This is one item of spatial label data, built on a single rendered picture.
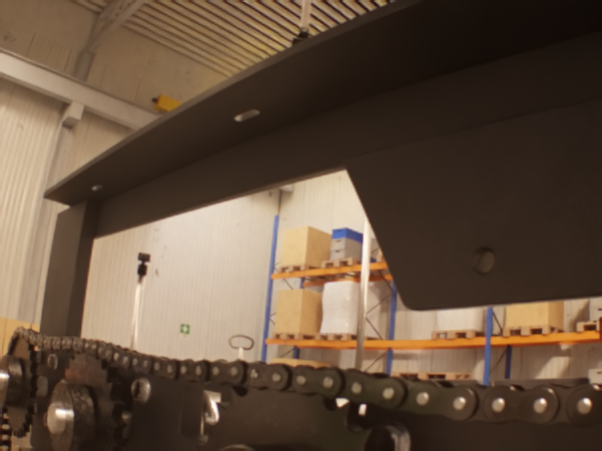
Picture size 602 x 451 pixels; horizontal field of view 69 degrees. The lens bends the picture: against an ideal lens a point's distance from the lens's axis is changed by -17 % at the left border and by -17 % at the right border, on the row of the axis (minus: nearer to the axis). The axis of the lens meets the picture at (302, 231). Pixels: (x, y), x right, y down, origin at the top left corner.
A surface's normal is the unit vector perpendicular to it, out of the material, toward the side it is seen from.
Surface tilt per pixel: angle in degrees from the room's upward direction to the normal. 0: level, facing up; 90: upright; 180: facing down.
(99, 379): 90
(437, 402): 90
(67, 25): 90
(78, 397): 49
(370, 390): 90
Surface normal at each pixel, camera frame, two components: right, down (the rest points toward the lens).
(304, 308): 0.72, -0.12
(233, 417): -0.69, -0.25
